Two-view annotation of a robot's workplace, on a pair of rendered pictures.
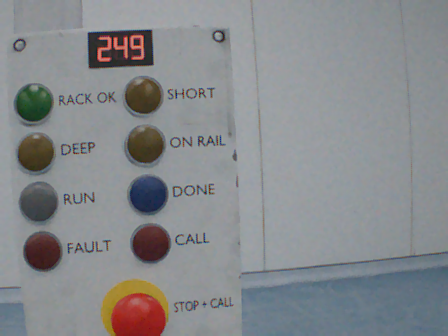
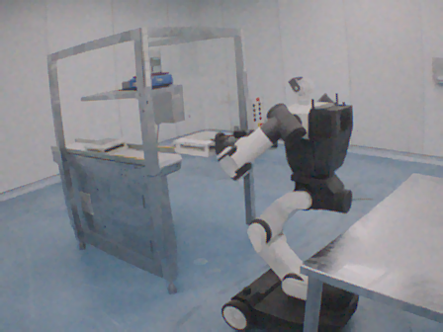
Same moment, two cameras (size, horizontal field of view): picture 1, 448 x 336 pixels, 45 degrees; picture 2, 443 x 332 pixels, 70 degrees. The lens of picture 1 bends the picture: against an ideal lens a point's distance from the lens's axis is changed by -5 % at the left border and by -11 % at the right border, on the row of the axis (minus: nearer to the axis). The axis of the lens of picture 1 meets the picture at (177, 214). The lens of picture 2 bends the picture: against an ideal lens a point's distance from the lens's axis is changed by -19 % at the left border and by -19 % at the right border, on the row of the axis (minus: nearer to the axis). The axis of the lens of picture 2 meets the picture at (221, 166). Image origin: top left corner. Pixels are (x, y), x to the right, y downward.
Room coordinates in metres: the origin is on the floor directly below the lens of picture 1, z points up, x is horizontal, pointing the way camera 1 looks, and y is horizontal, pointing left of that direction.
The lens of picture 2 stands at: (-1.48, 2.15, 1.44)
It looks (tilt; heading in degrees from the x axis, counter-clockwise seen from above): 16 degrees down; 318
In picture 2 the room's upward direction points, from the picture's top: 4 degrees counter-clockwise
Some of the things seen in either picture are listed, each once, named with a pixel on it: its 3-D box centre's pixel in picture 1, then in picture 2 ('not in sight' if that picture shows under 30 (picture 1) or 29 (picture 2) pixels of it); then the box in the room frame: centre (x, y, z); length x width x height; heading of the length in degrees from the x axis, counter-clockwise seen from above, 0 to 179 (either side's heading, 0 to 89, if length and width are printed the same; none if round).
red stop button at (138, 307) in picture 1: (136, 314); not in sight; (0.41, 0.03, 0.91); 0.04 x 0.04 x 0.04; 11
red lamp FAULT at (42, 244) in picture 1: (42, 252); not in sight; (0.40, 0.10, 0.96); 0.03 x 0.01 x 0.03; 101
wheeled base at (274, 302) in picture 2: not in sight; (301, 292); (-0.49, 0.75, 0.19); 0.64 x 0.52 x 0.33; 7
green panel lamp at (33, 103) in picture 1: (33, 103); not in sight; (0.40, 0.10, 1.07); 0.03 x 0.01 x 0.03; 101
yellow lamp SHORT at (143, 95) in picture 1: (143, 95); not in sight; (0.42, 0.02, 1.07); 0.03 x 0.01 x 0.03; 101
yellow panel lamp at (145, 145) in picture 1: (145, 144); not in sight; (0.42, 0.02, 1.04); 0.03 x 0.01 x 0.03; 101
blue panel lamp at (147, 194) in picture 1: (148, 194); not in sight; (0.42, 0.02, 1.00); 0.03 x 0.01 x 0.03; 101
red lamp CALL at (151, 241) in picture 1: (151, 243); not in sight; (0.42, 0.02, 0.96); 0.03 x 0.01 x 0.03; 101
